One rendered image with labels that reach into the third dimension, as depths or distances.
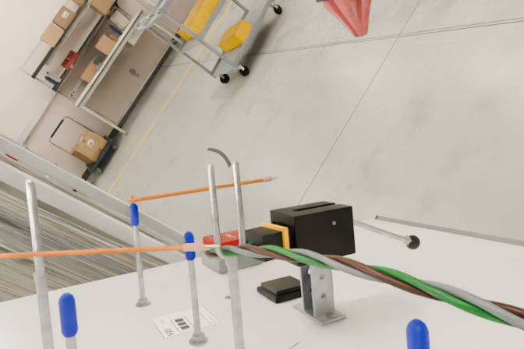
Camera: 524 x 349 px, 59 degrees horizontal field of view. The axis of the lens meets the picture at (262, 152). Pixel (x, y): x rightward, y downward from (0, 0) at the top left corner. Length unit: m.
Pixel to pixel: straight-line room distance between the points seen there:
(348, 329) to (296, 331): 0.04
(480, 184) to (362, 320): 1.51
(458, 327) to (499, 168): 1.50
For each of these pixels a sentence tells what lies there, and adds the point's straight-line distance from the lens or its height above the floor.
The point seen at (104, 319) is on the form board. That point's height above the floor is 1.22.
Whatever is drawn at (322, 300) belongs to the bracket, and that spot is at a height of 1.11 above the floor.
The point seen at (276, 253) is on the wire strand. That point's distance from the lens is 0.24.
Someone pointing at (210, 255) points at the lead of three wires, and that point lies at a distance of 0.30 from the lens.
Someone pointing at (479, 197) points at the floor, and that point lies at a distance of 1.85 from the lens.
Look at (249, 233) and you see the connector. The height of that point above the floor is 1.19.
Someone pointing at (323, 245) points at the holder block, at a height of 1.14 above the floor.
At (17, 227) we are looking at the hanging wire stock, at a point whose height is 1.27.
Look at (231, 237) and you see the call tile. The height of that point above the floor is 1.12.
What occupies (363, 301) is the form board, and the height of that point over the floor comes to 1.06.
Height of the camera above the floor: 1.37
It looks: 25 degrees down
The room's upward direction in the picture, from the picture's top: 56 degrees counter-clockwise
